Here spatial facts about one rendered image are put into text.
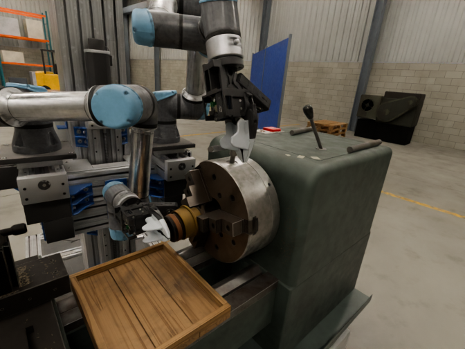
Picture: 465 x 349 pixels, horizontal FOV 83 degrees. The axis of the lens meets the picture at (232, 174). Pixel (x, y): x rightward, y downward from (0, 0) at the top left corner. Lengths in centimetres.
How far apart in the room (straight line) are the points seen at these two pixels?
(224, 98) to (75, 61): 91
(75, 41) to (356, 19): 1093
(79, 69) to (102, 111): 56
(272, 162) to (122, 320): 58
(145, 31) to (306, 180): 53
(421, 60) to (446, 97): 138
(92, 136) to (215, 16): 86
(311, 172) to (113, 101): 56
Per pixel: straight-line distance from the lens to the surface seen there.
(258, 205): 71
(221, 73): 56
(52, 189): 108
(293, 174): 77
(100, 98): 80
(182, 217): 72
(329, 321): 133
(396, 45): 1109
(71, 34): 134
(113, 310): 82
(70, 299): 91
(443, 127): 1057
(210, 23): 60
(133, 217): 74
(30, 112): 97
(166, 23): 69
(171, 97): 125
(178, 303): 80
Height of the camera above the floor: 146
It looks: 20 degrees down
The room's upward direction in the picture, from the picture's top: 5 degrees clockwise
